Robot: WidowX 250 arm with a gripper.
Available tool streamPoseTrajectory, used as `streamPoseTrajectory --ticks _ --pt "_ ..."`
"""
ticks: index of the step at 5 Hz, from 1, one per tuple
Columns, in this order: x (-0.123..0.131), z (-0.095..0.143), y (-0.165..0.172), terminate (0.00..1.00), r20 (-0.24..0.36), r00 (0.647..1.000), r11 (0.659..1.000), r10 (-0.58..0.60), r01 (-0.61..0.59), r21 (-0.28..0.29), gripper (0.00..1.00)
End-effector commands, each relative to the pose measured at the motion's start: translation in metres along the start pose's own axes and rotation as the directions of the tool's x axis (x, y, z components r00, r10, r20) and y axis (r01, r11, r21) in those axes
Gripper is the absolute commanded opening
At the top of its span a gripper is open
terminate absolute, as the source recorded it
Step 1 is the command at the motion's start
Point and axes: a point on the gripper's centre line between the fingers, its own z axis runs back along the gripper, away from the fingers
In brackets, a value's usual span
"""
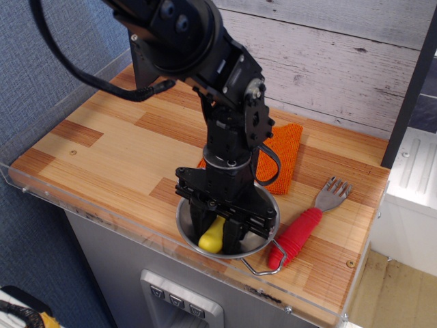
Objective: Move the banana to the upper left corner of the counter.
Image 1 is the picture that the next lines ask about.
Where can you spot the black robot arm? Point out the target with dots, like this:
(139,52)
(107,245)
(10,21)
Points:
(186,40)

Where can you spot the grey toy cabinet front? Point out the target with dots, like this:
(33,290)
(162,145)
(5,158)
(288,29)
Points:
(117,260)

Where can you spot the dark right upright post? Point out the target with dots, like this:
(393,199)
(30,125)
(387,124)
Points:
(415,86)

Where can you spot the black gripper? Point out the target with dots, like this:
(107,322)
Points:
(213,192)

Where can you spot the red handled toy fork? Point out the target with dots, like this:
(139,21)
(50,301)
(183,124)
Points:
(293,239)

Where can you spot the black and yellow object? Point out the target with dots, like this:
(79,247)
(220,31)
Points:
(20,309)

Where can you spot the white ribbed side counter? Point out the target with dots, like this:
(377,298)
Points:
(405,225)

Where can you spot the clear acrylic table guard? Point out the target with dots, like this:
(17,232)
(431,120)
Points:
(115,160)

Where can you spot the silver button dispenser panel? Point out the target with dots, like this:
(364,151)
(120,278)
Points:
(173,305)

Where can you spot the orange woven cloth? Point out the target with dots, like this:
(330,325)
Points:
(285,144)

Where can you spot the yellow toy banana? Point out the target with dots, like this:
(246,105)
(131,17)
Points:
(212,239)

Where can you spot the small steel bowl with handles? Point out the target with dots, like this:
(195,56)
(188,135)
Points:
(251,244)

